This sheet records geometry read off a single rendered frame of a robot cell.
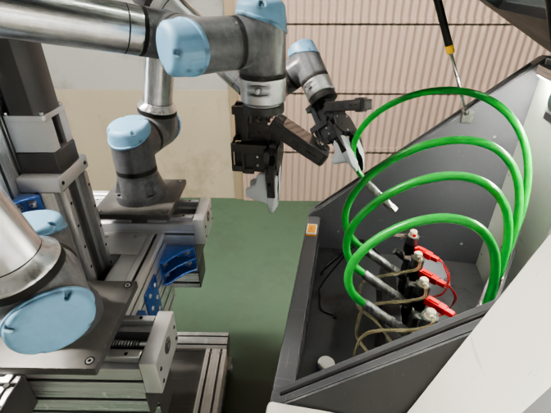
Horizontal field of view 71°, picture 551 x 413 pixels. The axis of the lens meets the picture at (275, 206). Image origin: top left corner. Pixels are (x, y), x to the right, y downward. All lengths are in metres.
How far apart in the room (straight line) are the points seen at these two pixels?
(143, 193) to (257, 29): 0.69
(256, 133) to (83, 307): 0.38
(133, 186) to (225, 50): 0.67
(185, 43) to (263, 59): 0.12
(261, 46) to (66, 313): 0.46
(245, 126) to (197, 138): 2.43
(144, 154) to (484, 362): 0.93
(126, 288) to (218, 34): 0.57
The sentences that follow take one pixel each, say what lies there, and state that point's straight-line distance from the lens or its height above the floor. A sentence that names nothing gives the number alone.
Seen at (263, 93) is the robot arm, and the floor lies 1.46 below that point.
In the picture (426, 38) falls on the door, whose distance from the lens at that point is 2.97.
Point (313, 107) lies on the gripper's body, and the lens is 1.02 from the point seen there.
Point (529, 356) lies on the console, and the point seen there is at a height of 1.28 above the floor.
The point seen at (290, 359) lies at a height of 0.95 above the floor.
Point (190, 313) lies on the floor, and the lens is 2.28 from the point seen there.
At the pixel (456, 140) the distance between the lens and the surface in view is 0.72.
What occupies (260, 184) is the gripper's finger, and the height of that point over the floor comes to 1.29.
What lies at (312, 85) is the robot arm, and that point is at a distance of 1.00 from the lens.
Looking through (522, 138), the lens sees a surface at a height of 1.35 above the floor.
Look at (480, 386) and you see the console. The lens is 0.56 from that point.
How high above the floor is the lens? 1.62
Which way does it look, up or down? 31 degrees down
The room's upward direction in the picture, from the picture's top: straight up
